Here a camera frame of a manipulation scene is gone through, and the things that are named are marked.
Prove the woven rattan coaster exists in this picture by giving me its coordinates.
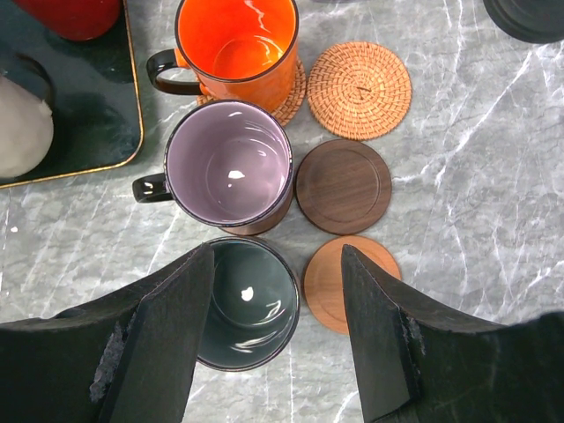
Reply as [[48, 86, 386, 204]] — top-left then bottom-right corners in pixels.
[[197, 52, 307, 126], [307, 41, 412, 141]]

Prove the cream mug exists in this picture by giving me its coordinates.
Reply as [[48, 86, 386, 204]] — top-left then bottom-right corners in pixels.
[[1, 52, 55, 179]]

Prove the black serving tray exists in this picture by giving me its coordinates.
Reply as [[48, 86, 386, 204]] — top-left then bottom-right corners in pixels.
[[1, 1, 144, 188]]

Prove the dark green mug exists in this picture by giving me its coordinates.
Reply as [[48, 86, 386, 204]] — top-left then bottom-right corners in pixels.
[[197, 236, 301, 372]]

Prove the orange mug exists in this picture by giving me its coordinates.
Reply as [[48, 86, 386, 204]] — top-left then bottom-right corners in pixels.
[[146, 0, 300, 112]]

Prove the red mug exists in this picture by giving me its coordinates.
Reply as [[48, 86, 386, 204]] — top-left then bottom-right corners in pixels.
[[14, 0, 122, 41]]

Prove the light wood coaster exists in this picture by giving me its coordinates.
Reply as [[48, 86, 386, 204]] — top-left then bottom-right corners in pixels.
[[303, 235, 402, 335]]

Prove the lilac mug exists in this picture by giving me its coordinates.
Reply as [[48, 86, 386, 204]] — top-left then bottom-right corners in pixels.
[[132, 100, 294, 229]]

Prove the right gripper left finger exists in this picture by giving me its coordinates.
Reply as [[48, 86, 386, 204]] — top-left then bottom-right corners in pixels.
[[1, 244, 214, 422]]

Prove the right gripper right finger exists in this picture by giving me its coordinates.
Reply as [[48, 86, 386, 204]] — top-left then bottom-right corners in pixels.
[[341, 245, 563, 422]]

